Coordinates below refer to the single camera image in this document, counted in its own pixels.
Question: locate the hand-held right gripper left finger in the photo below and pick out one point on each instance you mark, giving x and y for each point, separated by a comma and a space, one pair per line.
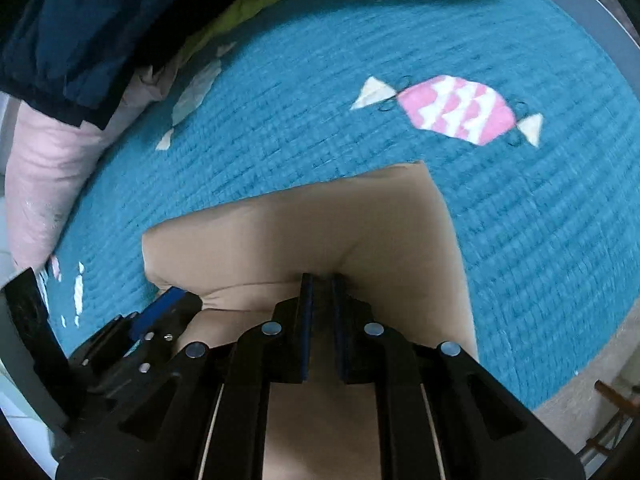
306, 322

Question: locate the beige coat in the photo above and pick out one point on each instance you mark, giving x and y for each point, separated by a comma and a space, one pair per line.
300, 230

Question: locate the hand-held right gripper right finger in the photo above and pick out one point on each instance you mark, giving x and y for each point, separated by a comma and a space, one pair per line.
339, 322

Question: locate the wooden chair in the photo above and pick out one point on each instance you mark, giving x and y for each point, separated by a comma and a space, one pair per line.
615, 410

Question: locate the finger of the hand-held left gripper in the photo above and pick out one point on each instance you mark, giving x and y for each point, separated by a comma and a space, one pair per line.
155, 310

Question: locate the pink embroidered quilt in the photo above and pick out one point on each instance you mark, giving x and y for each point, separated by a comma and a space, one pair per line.
40, 170

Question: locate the navy jacket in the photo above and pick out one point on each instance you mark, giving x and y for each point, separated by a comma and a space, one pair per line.
100, 20

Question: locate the teal candy print blanket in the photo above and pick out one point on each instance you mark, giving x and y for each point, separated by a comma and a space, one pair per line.
300, 135

